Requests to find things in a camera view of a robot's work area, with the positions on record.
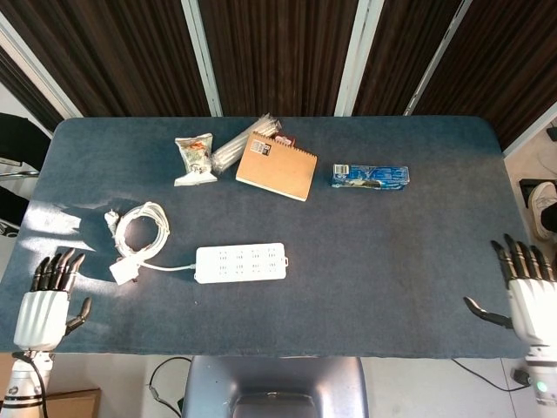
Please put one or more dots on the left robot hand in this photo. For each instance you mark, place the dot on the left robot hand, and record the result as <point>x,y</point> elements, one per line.
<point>41,318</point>

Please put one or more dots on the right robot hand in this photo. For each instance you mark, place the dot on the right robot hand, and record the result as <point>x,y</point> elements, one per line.
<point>535,309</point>

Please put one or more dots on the white multi-outlet power strip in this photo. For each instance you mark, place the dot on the white multi-outlet power strip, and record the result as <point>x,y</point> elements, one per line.
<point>239,263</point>

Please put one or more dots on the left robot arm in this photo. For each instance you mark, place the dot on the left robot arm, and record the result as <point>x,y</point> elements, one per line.
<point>22,383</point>

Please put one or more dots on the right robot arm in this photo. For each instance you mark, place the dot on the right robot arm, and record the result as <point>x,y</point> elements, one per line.
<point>541,370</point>

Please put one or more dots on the brown cardboard box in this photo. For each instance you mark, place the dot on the brown cardboard box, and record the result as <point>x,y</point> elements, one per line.
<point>74,405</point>

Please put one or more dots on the white sneaker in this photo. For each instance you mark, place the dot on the white sneaker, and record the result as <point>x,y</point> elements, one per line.
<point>541,200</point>

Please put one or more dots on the black office chair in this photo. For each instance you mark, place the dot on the black office chair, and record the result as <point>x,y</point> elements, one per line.
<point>22,139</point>

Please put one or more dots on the blue table cloth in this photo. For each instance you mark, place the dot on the blue table cloth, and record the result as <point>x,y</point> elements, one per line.
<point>348,283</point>

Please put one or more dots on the blue cookie package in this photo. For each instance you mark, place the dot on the blue cookie package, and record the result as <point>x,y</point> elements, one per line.
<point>370,176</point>

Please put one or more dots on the silver foil snack bag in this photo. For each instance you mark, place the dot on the silver foil snack bag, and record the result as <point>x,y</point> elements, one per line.
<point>196,161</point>

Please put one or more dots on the grey robot torso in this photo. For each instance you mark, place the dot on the grey robot torso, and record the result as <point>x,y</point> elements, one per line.
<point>274,383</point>

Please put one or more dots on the clear pack of straws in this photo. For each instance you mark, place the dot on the clear pack of straws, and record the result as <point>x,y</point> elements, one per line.
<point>230,150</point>

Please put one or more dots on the brown spiral notebook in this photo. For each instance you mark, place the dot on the brown spiral notebook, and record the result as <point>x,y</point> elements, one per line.
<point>278,170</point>

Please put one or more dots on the grey metal partition post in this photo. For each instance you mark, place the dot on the grey metal partition post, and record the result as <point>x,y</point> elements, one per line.
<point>202,56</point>
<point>43,72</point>
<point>357,56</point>
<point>437,58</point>

